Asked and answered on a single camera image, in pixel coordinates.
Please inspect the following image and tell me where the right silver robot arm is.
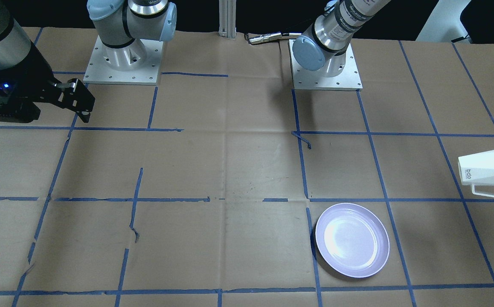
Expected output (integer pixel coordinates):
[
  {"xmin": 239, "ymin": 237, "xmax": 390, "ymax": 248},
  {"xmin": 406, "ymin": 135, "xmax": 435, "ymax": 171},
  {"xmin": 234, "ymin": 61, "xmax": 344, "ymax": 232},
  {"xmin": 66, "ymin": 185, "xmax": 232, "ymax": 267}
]
[{"xmin": 0, "ymin": 0, "xmax": 177, "ymax": 124}]

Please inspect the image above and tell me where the brown paper table cover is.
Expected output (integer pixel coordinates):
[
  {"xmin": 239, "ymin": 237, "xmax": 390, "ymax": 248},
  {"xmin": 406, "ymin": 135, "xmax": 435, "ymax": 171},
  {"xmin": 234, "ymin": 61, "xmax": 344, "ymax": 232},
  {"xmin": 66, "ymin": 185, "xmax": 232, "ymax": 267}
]
[{"xmin": 0, "ymin": 32, "xmax": 494, "ymax": 307}]

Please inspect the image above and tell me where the lilac plate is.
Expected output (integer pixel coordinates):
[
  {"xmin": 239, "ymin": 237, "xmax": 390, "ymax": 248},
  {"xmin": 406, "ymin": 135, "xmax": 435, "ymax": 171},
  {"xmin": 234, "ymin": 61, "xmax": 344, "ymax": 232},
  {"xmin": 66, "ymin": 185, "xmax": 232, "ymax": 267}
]
[{"xmin": 314, "ymin": 203, "xmax": 391, "ymax": 278}]

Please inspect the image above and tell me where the white faceted cup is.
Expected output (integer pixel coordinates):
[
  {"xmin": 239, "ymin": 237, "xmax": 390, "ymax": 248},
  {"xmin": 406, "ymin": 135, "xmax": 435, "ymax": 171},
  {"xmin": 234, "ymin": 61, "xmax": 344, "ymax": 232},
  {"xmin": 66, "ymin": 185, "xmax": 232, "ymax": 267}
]
[{"xmin": 458, "ymin": 150, "xmax": 494, "ymax": 198}]

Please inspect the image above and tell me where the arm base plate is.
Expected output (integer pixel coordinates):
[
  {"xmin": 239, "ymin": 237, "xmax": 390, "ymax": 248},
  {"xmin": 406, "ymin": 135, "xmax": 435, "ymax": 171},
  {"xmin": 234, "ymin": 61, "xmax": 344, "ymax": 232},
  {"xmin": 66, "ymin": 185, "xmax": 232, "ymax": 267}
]
[
  {"xmin": 288, "ymin": 39, "xmax": 363, "ymax": 91},
  {"xmin": 83, "ymin": 38, "xmax": 165, "ymax": 85}
]

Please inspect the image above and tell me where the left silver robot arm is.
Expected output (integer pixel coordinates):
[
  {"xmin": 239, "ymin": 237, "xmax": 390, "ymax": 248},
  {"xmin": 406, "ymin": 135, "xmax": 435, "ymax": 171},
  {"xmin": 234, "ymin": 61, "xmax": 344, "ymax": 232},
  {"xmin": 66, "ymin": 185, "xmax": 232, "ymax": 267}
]
[{"xmin": 289, "ymin": 0, "xmax": 387, "ymax": 142}]

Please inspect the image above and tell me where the aluminium frame post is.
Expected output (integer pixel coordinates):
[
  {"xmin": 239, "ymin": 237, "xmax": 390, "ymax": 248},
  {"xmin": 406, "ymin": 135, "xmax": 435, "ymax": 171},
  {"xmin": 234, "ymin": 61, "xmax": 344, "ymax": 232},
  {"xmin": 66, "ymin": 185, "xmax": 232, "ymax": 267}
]
[{"xmin": 218, "ymin": 0, "xmax": 237, "ymax": 40}]

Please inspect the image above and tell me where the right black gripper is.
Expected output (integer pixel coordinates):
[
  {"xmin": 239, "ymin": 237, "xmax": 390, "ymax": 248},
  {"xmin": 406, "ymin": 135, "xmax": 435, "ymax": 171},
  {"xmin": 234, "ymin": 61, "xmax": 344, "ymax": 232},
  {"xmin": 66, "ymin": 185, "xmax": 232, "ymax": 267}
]
[{"xmin": 0, "ymin": 43, "xmax": 95, "ymax": 124}]

